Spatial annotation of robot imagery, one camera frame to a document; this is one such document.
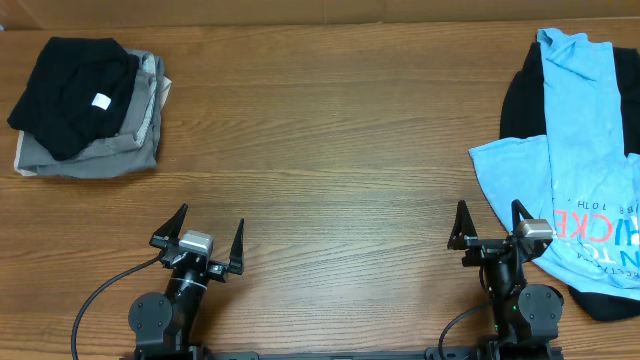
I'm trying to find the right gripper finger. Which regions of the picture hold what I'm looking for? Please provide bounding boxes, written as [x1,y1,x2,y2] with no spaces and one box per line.
[511,199,533,233]
[447,200,478,250]

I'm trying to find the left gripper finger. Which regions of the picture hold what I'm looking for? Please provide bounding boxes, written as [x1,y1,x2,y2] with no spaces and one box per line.
[151,203,188,245]
[229,219,244,275]

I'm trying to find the light blue t-shirt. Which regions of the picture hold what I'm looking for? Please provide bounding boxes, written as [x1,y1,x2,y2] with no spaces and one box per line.
[469,28,639,300]

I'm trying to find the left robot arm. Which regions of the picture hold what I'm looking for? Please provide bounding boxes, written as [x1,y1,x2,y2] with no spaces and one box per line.
[128,204,244,359]

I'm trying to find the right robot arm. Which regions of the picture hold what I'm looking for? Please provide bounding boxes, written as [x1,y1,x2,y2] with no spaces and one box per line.
[437,200,564,360]

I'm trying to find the folded grey garment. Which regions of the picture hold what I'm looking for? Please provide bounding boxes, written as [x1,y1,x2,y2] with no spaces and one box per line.
[17,48,166,180]

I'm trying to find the black garment pile right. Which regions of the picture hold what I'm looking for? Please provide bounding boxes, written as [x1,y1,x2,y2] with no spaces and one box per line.
[500,42,639,322]

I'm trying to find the folded beige garment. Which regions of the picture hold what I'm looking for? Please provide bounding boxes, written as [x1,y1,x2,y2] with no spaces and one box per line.
[13,74,173,177]

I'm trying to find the folded black garment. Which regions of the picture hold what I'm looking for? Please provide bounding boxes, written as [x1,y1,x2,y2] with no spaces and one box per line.
[8,37,139,161]

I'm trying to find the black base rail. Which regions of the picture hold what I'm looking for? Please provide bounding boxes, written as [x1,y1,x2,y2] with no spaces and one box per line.
[120,346,564,360]

